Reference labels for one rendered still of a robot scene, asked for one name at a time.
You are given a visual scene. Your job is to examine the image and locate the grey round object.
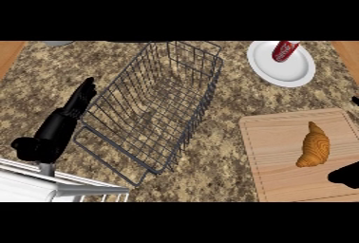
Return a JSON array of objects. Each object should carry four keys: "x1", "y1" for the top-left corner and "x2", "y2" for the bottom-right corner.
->
[{"x1": 43, "y1": 40, "x2": 74, "y2": 47}]

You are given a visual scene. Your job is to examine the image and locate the pale wooden cutting board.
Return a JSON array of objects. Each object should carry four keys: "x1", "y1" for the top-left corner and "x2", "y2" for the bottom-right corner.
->
[{"x1": 238, "y1": 107, "x2": 359, "y2": 203}]

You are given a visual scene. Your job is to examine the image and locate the dark wire basket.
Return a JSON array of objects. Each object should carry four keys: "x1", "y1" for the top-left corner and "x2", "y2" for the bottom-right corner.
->
[{"x1": 71, "y1": 40, "x2": 226, "y2": 188}]

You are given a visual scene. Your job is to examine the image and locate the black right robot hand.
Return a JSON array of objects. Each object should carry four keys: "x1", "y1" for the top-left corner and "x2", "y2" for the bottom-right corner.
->
[{"x1": 327, "y1": 95, "x2": 359, "y2": 191}]

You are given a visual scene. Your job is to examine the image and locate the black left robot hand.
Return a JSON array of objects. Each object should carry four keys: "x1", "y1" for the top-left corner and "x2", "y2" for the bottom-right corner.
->
[{"x1": 10, "y1": 76, "x2": 98, "y2": 164}]

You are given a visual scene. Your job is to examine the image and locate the red can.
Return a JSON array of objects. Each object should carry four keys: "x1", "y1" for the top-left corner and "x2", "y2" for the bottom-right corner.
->
[{"x1": 270, "y1": 40, "x2": 301, "y2": 64}]

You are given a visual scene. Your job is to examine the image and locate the golden brown croissant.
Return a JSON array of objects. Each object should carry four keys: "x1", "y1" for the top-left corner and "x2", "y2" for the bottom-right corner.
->
[{"x1": 294, "y1": 121, "x2": 332, "y2": 168}]

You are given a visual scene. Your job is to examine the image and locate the white round plate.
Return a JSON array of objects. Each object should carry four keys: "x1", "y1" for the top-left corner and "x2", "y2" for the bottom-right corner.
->
[{"x1": 245, "y1": 40, "x2": 318, "y2": 88}]

